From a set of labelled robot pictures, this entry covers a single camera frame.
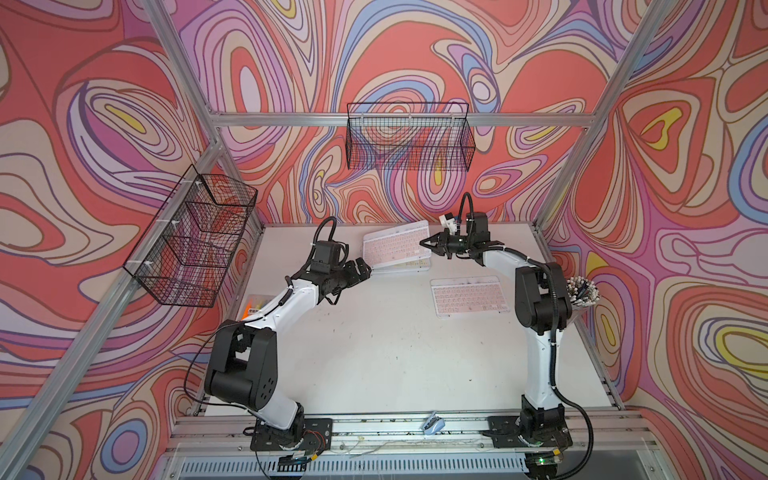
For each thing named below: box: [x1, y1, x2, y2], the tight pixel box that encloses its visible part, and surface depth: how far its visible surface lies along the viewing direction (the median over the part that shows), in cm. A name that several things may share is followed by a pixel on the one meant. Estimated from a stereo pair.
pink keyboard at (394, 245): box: [362, 220, 431, 269], surface depth 102 cm
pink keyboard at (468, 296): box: [430, 275, 510, 318], surface depth 101 cm
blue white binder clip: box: [421, 411, 445, 435], surface depth 75 cm
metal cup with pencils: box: [566, 276, 600, 310], surface depth 82 cm
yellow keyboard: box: [372, 257, 431, 276], surface depth 106 cm
